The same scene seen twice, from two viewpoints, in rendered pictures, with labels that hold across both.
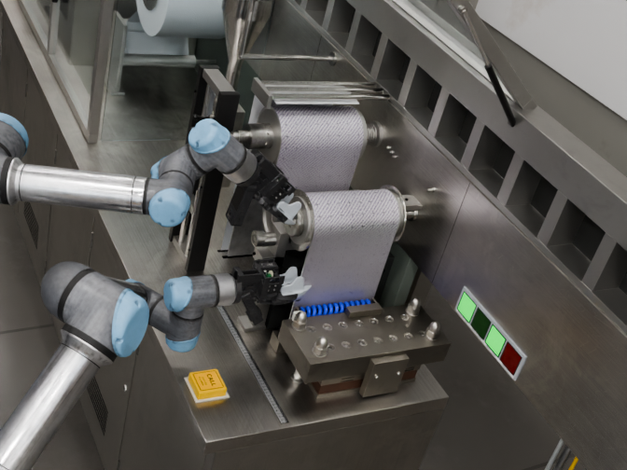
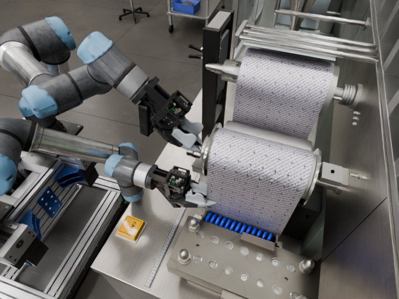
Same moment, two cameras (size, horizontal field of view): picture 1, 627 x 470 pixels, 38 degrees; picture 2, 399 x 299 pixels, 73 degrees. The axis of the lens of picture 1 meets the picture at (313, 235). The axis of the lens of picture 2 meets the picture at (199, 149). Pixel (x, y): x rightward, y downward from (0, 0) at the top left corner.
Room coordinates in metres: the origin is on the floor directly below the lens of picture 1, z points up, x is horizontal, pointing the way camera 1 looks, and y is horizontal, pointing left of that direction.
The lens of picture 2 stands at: (1.55, -0.33, 1.79)
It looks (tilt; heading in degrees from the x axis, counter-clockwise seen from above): 49 degrees down; 55
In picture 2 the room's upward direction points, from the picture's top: straight up
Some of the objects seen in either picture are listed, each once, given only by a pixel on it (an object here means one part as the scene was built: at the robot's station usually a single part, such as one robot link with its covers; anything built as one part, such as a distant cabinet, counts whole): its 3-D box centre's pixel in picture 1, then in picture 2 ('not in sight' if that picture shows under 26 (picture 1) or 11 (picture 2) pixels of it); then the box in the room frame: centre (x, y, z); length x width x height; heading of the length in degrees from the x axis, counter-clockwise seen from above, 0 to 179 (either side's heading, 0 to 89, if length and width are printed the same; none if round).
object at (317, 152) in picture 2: (388, 214); (309, 177); (2.00, -0.17, 1.25); 0.15 x 0.01 x 0.15; 34
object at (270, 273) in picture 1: (255, 283); (169, 182); (1.74, 0.10, 1.12); 0.12 x 0.08 x 0.09; 124
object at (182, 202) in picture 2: (279, 296); (185, 199); (1.76, 0.04, 1.09); 0.09 x 0.05 x 0.02; 123
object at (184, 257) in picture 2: (321, 345); (184, 254); (1.67, -0.09, 1.05); 0.04 x 0.04 x 0.04
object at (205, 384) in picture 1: (207, 384); (130, 227); (1.59, 0.14, 0.91); 0.07 x 0.07 x 0.02; 34
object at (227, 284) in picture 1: (222, 288); (146, 175); (1.70, 0.17, 1.11); 0.08 x 0.05 x 0.08; 34
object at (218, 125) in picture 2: (299, 220); (212, 149); (1.85, 0.04, 1.25); 0.15 x 0.01 x 0.15; 34
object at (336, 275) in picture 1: (341, 277); (245, 208); (1.87, -0.10, 1.11); 0.23 x 0.01 x 0.18; 124
